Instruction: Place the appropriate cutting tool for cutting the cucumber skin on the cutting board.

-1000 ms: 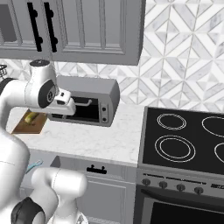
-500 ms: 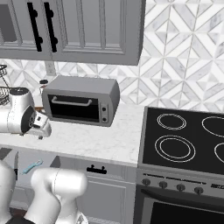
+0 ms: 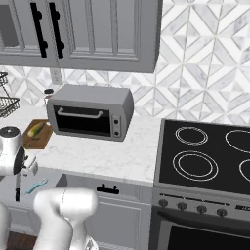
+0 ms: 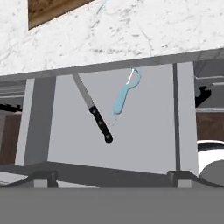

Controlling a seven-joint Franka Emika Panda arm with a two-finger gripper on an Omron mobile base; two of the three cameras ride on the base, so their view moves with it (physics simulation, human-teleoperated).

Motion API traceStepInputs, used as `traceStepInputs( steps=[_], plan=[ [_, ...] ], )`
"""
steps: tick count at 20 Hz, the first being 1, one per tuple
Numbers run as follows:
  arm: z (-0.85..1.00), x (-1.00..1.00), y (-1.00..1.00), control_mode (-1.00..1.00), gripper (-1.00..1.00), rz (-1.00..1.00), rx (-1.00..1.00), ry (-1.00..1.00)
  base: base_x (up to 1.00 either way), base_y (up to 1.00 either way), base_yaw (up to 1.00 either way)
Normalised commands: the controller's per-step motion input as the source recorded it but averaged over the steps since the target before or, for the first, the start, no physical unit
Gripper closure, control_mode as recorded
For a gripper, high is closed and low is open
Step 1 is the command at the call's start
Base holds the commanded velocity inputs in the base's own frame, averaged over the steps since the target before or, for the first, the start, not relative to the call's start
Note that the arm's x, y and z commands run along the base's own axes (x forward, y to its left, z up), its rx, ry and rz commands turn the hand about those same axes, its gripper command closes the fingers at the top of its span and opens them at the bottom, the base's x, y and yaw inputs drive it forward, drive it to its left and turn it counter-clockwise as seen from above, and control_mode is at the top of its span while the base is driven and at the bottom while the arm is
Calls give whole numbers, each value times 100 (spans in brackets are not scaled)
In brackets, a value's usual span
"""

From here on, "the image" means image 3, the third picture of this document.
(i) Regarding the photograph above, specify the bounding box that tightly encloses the grey drawer front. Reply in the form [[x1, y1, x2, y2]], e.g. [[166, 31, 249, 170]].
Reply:
[[64, 174, 154, 204]]

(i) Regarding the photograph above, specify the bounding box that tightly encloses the brown wooden cutting board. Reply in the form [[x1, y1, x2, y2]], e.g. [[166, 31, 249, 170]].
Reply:
[[21, 118, 55, 150]]

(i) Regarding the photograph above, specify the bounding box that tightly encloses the jar with dark lid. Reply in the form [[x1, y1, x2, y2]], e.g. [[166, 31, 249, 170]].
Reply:
[[43, 88, 55, 107]]

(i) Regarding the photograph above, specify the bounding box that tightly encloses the black drawer handle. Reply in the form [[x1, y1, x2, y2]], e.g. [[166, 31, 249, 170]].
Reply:
[[96, 183, 120, 195]]

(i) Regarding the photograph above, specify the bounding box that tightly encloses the black cupboard handle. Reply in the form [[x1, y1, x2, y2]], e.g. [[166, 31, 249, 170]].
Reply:
[[29, 2, 49, 60], [48, 2, 65, 60]]

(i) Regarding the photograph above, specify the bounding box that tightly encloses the black and steel stove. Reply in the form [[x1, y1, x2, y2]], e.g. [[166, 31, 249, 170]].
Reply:
[[148, 118, 250, 250]]

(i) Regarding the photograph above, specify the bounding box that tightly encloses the grey lower cupboard door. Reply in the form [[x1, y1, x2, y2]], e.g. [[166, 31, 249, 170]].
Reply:
[[85, 194, 145, 250]]

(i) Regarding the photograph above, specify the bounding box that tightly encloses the grey open drawer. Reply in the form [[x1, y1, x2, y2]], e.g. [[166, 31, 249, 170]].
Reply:
[[0, 166, 68, 213]]

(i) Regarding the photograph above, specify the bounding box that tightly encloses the grey cupboard door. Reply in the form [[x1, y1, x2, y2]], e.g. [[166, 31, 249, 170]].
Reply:
[[48, 0, 164, 74], [0, 0, 51, 68], [85, 194, 145, 250]]

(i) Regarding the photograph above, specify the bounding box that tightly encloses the grey upper cupboard door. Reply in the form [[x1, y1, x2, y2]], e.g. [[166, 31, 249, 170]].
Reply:
[[48, 0, 164, 74], [0, 0, 51, 68]]

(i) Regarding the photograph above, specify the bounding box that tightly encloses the black oven door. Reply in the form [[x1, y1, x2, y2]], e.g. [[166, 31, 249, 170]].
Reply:
[[149, 209, 250, 250]]

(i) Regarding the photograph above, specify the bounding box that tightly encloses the light blue peeler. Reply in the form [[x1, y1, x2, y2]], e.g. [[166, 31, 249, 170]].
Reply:
[[23, 177, 50, 196]]

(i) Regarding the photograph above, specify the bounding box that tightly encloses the black handled knife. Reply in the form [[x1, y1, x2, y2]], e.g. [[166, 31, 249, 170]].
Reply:
[[15, 171, 22, 202]]

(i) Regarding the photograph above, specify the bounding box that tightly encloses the grey toaster oven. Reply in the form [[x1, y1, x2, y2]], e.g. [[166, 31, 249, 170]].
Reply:
[[46, 83, 136, 143]]

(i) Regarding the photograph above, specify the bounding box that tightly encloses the grey toaster oven handle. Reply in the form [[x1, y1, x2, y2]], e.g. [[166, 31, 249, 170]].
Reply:
[[57, 106, 104, 120]]

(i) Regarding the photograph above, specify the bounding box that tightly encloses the green yellow cucumber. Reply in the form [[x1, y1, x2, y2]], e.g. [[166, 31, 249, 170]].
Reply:
[[26, 121, 47, 139]]

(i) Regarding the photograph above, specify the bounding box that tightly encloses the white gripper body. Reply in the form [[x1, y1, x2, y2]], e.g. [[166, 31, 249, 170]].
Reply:
[[22, 154, 39, 177]]

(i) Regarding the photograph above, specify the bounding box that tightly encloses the steel oven door handle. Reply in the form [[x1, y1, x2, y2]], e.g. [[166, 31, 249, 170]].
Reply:
[[156, 209, 250, 234]]

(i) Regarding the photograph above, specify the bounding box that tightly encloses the white wall socket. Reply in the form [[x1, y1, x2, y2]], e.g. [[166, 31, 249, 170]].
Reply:
[[50, 67, 63, 86]]

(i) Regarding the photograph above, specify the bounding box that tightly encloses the black wire stand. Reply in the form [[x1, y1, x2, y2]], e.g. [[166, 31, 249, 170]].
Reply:
[[0, 71, 21, 119]]

